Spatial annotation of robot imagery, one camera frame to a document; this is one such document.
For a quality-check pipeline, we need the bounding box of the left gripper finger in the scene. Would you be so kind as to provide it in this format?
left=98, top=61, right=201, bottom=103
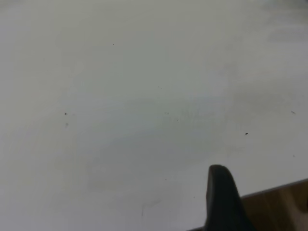
left=204, top=164, right=253, bottom=231

